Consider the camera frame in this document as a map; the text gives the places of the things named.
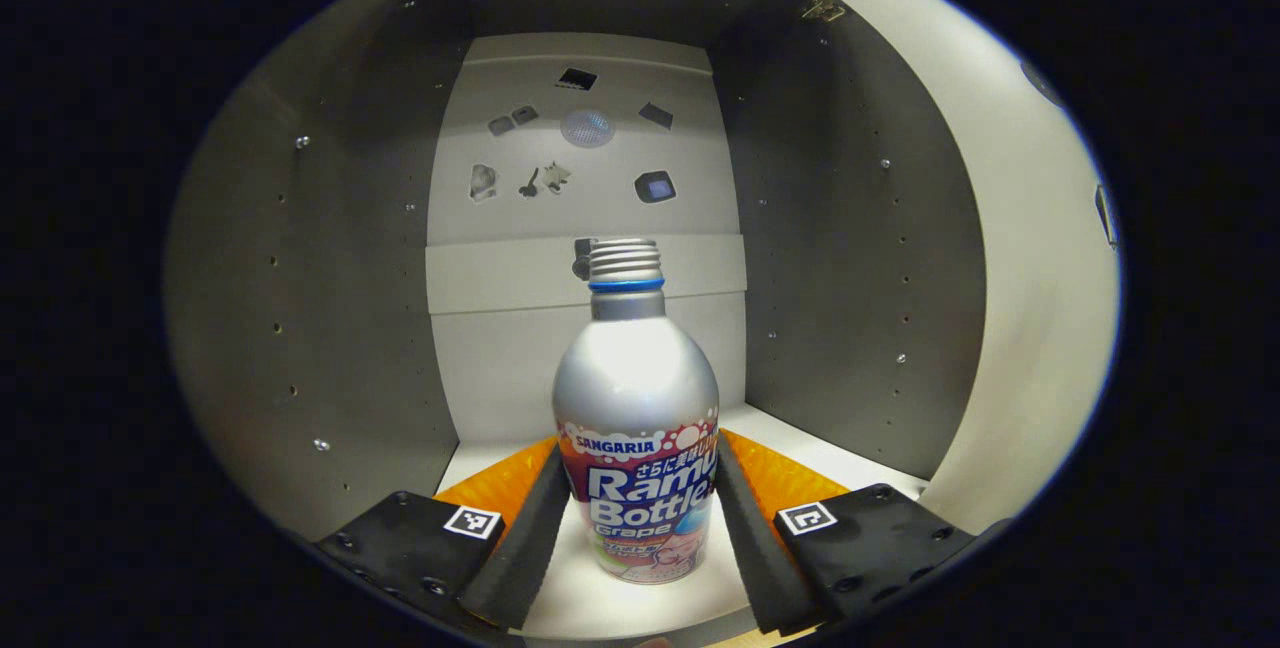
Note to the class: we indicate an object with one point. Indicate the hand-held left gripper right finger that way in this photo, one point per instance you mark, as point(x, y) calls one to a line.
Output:
point(750, 548)

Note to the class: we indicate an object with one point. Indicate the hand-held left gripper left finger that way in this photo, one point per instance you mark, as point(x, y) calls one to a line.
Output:
point(525, 548)

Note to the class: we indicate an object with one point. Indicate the silver bottle with printed label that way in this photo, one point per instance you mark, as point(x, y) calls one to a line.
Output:
point(635, 378)

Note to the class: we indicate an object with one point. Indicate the grey cabinet door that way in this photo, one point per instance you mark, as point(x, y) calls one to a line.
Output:
point(1020, 278)

